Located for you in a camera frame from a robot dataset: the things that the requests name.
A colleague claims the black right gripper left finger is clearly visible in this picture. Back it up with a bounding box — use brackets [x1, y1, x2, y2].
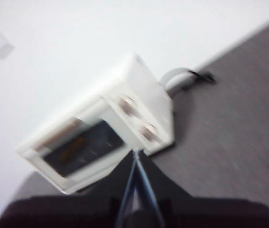
[84, 149, 138, 228]

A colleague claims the white toaster oven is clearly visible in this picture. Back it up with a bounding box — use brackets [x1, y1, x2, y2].
[14, 51, 175, 195]

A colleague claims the beige oven knob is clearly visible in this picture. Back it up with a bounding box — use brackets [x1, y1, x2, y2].
[118, 94, 138, 117]
[138, 123, 159, 143]

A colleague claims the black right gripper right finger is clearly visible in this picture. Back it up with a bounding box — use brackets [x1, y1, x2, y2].
[137, 149, 194, 228]

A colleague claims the black oven power cable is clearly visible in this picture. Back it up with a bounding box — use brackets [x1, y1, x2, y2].
[159, 67, 217, 95]

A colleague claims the oven door with beige handle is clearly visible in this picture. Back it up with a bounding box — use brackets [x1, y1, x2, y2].
[15, 98, 131, 195]

